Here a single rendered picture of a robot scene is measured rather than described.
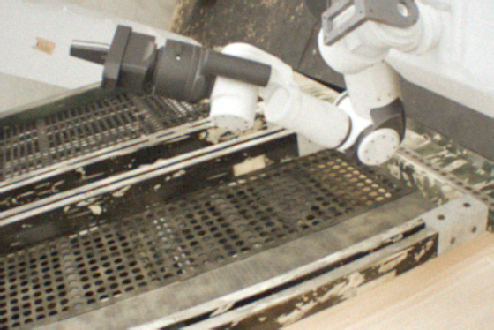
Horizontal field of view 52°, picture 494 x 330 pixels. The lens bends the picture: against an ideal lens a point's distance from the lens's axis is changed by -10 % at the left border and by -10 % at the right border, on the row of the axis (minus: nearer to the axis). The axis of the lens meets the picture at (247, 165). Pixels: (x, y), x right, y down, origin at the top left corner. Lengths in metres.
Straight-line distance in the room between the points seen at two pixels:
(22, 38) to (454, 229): 3.75
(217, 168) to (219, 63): 0.55
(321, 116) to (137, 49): 0.31
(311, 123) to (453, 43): 0.37
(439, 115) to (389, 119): 1.52
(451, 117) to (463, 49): 1.80
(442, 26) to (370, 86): 0.30
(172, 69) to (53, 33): 3.55
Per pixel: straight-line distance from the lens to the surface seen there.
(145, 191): 1.27
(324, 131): 0.91
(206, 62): 0.77
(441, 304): 0.90
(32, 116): 2.12
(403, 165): 1.23
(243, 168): 1.33
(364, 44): 0.56
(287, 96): 0.87
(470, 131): 2.30
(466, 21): 0.58
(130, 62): 0.79
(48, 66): 4.37
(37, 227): 1.27
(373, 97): 0.90
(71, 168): 1.41
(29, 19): 4.29
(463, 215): 1.00
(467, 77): 0.59
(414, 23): 0.53
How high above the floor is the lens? 1.76
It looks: 29 degrees down
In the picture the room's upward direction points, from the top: 77 degrees counter-clockwise
